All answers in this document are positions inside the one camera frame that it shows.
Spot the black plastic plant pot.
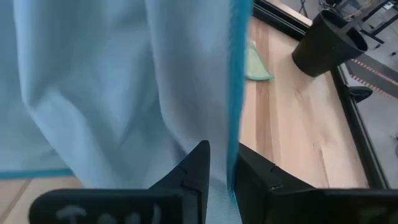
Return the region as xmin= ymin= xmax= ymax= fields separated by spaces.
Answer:
xmin=291 ymin=9 xmax=369 ymax=78

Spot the black aluminium table frame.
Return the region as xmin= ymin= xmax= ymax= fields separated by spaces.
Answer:
xmin=252 ymin=0 xmax=390 ymax=190

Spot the light blue microfiber towel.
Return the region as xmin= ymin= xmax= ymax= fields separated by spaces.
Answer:
xmin=0 ymin=0 xmax=254 ymax=224

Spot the black metal desk frame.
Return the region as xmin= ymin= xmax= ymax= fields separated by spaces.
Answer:
xmin=351 ymin=0 xmax=398 ymax=44

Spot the light green waffle towel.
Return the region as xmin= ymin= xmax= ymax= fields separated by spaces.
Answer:
xmin=245 ymin=39 xmax=275 ymax=82

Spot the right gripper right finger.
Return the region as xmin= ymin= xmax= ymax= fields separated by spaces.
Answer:
xmin=234 ymin=142 xmax=398 ymax=224

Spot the black rounded clamp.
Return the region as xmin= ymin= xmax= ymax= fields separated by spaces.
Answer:
xmin=348 ymin=86 xmax=373 ymax=103

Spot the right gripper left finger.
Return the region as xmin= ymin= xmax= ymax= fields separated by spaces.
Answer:
xmin=29 ymin=139 xmax=211 ymax=224

